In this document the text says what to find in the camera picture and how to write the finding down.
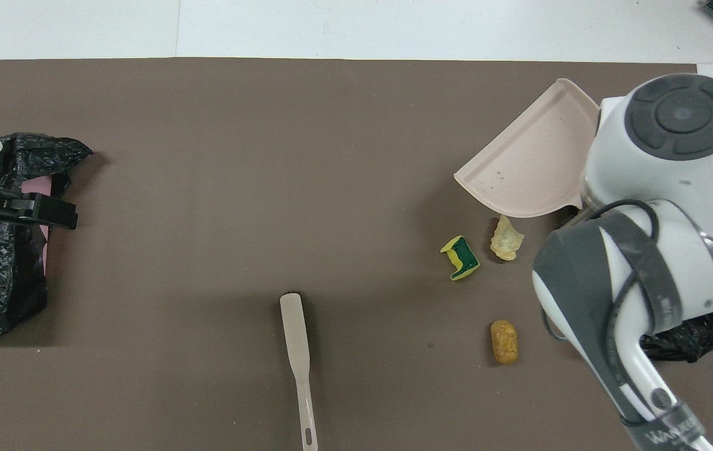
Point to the beige hand brush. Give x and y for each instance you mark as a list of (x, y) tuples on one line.
[(296, 332)]

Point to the notched green yellow sponge piece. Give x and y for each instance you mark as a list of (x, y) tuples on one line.
[(462, 258)]

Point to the brown sponge nugget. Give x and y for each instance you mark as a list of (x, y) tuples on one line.
[(504, 342)]

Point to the beige plastic dustpan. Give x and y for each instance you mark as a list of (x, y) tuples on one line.
[(532, 163)]

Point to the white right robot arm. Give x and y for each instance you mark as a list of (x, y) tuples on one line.
[(676, 188)]

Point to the brown table mat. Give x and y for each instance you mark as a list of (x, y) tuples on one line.
[(269, 156)]

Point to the pale yellow crumpled sponge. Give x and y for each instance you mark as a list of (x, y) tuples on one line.
[(507, 239)]

